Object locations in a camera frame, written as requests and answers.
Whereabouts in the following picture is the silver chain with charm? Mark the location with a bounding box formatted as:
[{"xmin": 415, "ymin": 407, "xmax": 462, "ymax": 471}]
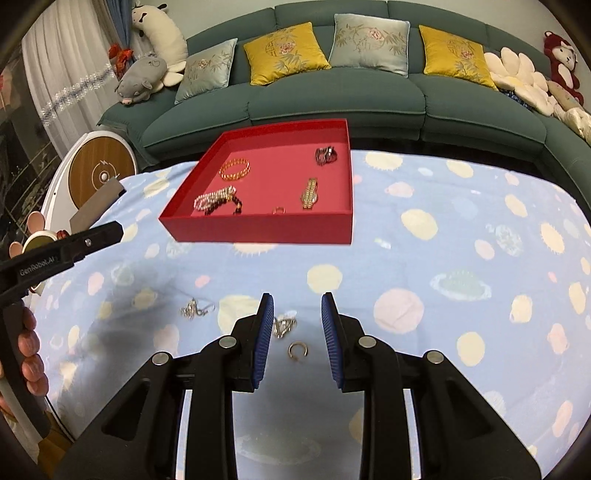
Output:
[{"xmin": 179, "ymin": 297, "xmax": 218, "ymax": 320}]

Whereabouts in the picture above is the black bead bracelet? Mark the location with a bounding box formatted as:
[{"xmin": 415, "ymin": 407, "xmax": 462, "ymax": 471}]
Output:
[{"xmin": 202, "ymin": 195, "xmax": 245, "ymax": 217}]

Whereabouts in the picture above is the gold wristwatch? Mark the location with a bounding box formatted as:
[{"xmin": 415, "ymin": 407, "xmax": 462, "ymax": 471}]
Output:
[{"xmin": 301, "ymin": 178, "xmax": 318, "ymax": 210}]

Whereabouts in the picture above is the pearl bracelet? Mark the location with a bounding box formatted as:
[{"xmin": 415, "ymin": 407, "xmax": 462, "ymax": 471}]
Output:
[{"xmin": 192, "ymin": 185, "xmax": 238, "ymax": 213}]

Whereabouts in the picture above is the gold chain bracelet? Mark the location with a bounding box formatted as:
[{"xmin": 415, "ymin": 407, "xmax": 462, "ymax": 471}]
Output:
[{"xmin": 217, "ymin": 157, "xmax": 253, "ymax": 182}]

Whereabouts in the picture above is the silver wristwatch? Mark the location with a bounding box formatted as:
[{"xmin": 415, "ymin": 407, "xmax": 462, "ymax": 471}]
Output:
[{"xmin": 315, "ymin": 146, "xmax": 339, "ymax": 166}]

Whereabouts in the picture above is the red jewelry tray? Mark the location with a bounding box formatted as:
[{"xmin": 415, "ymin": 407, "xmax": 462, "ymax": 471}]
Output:
[{"xmin": 159, "ymin": 119, "xmax": 353, "ymax": 245}]

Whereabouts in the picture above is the person left hand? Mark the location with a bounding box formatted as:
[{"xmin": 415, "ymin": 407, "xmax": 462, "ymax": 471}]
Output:
[{"xmin": 17, "ymin": 307, "xmax": 49, "ymax": 397}]

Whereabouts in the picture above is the white mouse-ear mirror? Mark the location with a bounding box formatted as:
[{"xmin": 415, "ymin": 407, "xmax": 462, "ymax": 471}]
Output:
[{"xmin": 8, "ymin": 210, "xmax": 61, "ymax": 296}]

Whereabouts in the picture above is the white round wood-faced appliance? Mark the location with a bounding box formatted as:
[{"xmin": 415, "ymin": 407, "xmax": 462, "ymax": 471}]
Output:
[{"xmin": 41, "ymin": 130, "xmax": 138, "ymax": 232}]

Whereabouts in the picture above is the blue patterned bedsheet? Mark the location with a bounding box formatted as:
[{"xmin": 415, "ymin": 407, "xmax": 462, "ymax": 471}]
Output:
[{"xmin": 27, "ymin": 149, "xmax": 591, "ymax": 480}]

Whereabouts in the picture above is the white sheer curtain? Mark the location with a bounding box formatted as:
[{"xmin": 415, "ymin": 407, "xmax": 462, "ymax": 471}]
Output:
[{"xmin": 21, "ymin": 0, "xmax": 117, "ymax": 157}]

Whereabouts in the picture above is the grey plush pig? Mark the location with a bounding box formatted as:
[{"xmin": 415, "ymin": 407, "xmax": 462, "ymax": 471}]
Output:
[{"xmin": 114, "ymin": 54, "xmax": 167, "ymax": 106}]

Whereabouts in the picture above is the left grey embroidered cushion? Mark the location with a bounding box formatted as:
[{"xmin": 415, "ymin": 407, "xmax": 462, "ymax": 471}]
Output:
[{"xmin": 174, "ymin": 38, "xmax": 238, "ymax": 105}]

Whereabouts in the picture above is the grey embroidered cushion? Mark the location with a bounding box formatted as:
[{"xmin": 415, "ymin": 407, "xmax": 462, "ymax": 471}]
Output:
[
  {"xmin": 174, "ymin": 38, "xmax": 238, "ymax": 105},
  {"xmin": 329, "ymin": 14, "xmax": 411, "ymax": 77}
]

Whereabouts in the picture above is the red orange plush toy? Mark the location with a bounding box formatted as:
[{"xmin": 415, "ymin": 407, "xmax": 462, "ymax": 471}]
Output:
[{"xmin": 108, "ymin": 43, "xmax": 133, "ymax": 80}]

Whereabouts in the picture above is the left yellow embroidered cushion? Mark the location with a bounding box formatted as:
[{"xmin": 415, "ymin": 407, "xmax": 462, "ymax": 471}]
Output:
[{"xmin": 243, "ymin": 22, "xmax": 332, "ymax": 86}]

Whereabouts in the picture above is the yellow embroidered cushion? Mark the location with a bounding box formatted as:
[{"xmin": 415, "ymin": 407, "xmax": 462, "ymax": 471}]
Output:
[
  {"xmin": 419, "ymin": 25, "xmax": 497, "ymax": 90},
  {"xmin": 243, "ymin": 22, "xmax": 332, "ymax": 86}
]

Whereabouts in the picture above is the green sectional sofa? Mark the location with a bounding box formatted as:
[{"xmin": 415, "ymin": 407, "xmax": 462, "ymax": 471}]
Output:
[{"xmin": 100, "ymin": 1, "xmax": 590, "ymax": 197}]

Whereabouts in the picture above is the white plush animal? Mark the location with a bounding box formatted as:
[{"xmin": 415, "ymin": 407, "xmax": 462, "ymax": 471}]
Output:
[{"xmin": 131, "ymin": 3, "xmax": 188, "ymax": 87}]

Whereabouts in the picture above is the right grey embroidered cushion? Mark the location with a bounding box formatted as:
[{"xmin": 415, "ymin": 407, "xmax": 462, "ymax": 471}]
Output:
[{"xmin": 329, "ymin": 14, "xmax": 411, "ymax": 77}]

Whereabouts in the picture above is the right yellow embroidered cushion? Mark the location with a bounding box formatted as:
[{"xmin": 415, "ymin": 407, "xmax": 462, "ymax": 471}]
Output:
[{"xmin": 419, "ymin": 25, "xmax": 497, "ymax": 90}]

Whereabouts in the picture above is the cream flower cushion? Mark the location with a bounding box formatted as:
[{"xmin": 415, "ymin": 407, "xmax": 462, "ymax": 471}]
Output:
[{"xmin": 484, "ymin": 47, "xmax": 556, "ymax": 117}]

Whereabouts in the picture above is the cream quilted blanket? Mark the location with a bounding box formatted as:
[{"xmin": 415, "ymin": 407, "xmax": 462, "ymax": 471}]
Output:
[{"xmin": 554, "ymin": 105, "xmax": 591, "ymax": 145}]

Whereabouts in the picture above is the beige small cushion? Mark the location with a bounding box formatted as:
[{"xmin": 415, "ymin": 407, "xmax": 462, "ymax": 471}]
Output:
[{"xmin": 547, "ymin": 80, "xmax": 581, "ymax": 111}]

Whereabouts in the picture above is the red plush monkey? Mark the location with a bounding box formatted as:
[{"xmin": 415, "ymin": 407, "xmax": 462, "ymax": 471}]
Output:
[{"xmin": 544, "ymin": 31, "xmax": 584, "ymax": 106}]

